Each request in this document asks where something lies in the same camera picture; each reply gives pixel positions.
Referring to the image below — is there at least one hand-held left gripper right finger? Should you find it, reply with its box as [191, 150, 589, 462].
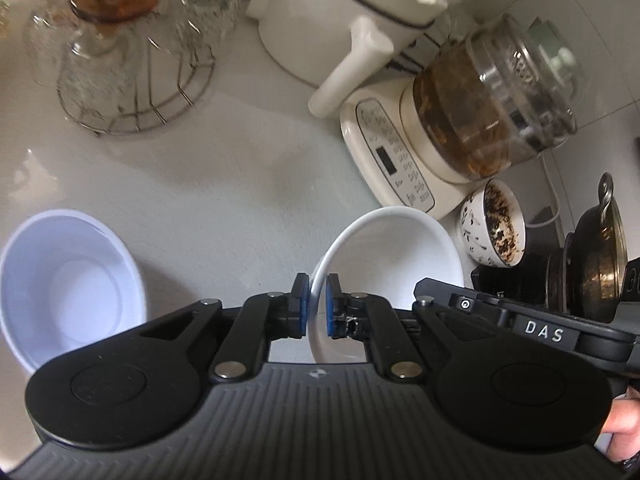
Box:
[325, 272, 488, 381]

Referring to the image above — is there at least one person's right hand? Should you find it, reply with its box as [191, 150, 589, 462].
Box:
[602, 394, 640, 467]

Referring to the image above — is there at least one white power cable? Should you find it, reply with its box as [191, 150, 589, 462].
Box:
[527, 152, 565, 228]

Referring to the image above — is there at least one wire cup rack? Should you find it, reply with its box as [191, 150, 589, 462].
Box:
[55, 25, 217, 136]

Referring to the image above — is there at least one cream kettle base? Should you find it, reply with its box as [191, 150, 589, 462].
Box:
[340, 77, 506, 221]

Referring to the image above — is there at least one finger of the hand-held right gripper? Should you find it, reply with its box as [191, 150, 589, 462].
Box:
[414, 277, 516, 332]

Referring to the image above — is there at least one dark metal pot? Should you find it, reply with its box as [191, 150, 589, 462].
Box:
[545, 172, 630, 323]

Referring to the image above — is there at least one black stove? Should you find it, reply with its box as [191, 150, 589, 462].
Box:
[470, 220, 573, 306]

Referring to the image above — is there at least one white electric pot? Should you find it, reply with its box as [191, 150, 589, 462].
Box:
[250, 0, 471, 118]

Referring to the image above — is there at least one floral cup with tea leaves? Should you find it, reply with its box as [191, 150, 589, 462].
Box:
[459, 178, 527, 267]

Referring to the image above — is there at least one glass kettle jug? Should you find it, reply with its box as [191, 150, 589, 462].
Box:
[412, 12, 593, 181]

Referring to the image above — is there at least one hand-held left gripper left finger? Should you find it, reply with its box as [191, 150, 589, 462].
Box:
[137, 272, 312, 382]

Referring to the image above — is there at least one set of glass cups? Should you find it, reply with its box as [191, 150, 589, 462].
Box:
[0, 0, 243, 106]

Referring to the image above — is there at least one bluish white bowl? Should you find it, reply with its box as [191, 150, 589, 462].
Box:
[0, 210, 148, 376]

